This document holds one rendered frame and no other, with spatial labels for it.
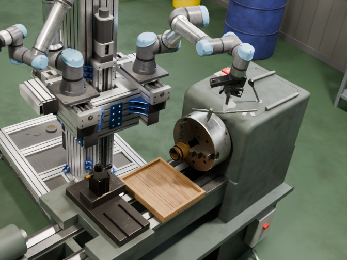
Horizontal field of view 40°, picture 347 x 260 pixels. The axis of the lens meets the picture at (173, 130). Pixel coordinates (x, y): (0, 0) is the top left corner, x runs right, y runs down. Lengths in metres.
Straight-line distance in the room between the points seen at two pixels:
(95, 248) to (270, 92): 1.32
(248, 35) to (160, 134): 1.91
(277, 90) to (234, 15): 2.99
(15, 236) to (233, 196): 1.28
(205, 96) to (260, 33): 3.15
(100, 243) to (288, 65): 4.17
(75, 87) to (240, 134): 0.94
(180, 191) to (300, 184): 1.81
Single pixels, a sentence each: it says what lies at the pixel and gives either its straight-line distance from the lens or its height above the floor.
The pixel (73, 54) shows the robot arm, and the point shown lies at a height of 1.39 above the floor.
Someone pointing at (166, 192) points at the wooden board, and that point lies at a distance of 2.56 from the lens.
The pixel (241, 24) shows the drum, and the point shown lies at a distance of 5.72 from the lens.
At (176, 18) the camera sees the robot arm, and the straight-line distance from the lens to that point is 2.49.
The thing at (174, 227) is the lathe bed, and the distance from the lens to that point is 2.58.
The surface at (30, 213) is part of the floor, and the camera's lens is 3.69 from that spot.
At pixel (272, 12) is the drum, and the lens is 5.69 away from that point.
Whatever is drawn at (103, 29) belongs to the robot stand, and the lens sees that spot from 2.79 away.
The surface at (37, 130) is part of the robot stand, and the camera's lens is 4.08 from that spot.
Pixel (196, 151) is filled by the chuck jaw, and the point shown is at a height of 1.10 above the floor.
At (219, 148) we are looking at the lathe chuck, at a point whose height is 1.13.
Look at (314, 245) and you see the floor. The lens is 3.76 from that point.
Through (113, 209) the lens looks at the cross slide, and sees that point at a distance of 2.33.
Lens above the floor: 2.66
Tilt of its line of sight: 36 degrees down
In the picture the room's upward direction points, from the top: 7 degrees clockwise
